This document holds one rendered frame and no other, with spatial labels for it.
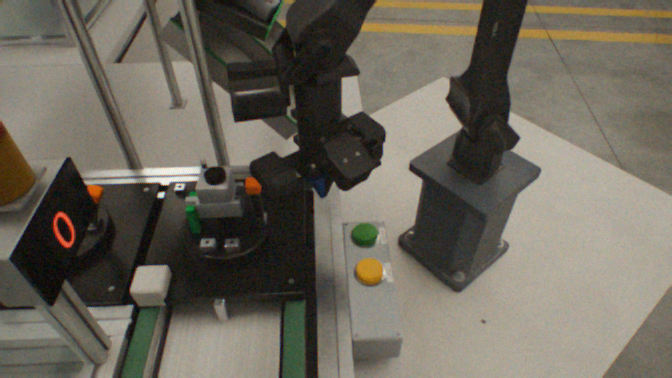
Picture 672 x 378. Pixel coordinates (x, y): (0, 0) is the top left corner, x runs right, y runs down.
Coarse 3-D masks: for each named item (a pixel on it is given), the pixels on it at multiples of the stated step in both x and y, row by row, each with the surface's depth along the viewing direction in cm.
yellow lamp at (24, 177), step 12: (0, 144) 34; (12, 144) 35; (0, 156) 34; (12, 156) 35; (0, 168) 34; (12, 168) 35; (24, 168) 36; (0, 180) 35; (12, 180) 35; (24, 180) 36; (0, 192) 35; (12, 192) 36; (24, 192) 37; (0, 204) 36
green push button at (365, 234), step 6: (354, 228) 72; (360, 228) 72; (366, 228) 72; (372, 228) 72; (354, 234) 71; (360, 234) 71; (366, 234) 71; (372, 234) 71; (360, 240) 70; (366, 240) 70; (372, 240) 70
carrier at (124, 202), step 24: (120, 192) 78; (144, 192) 78; (120, 216) 74; (144, 216) 74; (96, 240) 68; (120, 240) 70; (144, 240) 71; (72, 264) 66; (96, 264) 67; (120, 264) 67; (96, 288) 64; (120, 288) 64
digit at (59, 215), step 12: (60, 192) 41; (60, 204) 41; (48, 216) 39; (60, 216) 41; (72, 216) 43; (48, 228) 39; (60, 228) 41; (72, 228) 43; (48, 240) 39; (60, 240) 41; (72, 240) 43; (60, 252) 41; (72, 252) 43
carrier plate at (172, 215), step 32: (288, 192) 78; (160, 224) 73; (288, 224) 73; (160, 256) 68; (192, 256) 68; (256, 256) 68; (288, 256) 68; (192, 288) 64; (224, 288) 64; (256, 288) 64; (288, 288) 64
